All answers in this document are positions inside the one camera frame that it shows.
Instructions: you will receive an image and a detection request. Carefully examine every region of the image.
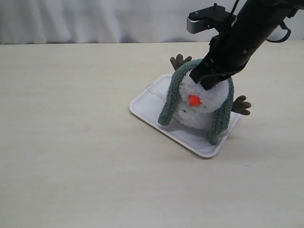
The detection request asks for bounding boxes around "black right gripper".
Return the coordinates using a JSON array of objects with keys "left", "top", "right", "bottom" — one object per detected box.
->
[{"left": 190, "top": 34, "right": 256, "bottom": 90}]

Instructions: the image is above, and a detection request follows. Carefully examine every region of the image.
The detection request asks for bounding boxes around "white plush snowman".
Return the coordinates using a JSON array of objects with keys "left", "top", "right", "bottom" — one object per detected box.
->
[{"left": 166, "top": 54, "right": 252, "bottom": 130}]

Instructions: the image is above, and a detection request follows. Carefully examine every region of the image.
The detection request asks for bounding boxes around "green knitted scarf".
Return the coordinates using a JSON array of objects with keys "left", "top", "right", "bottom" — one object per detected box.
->
[{"left": 158, "top": 59, "right": 234, "bottom": 145}]

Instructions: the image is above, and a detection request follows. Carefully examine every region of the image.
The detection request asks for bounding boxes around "white rectangular plastic tray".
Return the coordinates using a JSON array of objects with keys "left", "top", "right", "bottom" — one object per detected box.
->
[{"left": 129, "top": 88, "right": 241, "bottom": 159}]

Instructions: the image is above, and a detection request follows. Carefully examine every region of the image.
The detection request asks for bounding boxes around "white backdrop curtain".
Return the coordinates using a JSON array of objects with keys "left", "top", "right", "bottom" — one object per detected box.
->
[{"left": 0, "top": 0, "right": 304, "bottom": 45}]

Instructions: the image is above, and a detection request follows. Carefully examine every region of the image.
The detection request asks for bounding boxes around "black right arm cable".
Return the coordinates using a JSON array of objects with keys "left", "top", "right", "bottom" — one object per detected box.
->
[{"left": 229, "top": 0, "right": 297, "bottom": 43}]

